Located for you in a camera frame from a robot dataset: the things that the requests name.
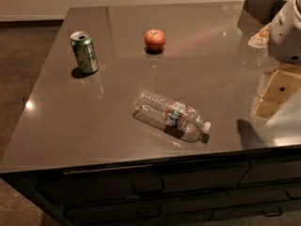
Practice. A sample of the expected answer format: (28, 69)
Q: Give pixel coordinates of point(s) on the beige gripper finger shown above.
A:
(275, 89)

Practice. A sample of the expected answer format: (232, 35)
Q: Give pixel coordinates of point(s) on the green soda can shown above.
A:
(83, 49)

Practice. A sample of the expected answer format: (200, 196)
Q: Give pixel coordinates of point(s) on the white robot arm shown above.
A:
(282, 39)

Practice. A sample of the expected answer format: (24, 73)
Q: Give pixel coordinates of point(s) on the snack bag on table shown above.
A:
(260, 39)

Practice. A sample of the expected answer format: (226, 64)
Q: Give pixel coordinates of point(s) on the dark drawer cabinet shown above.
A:
(221, 186)

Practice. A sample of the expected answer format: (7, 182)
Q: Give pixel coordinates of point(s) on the clear plastic water bottle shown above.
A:
(172, 117)

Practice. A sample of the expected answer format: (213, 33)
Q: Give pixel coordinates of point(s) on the red apple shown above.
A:
(155, 39)

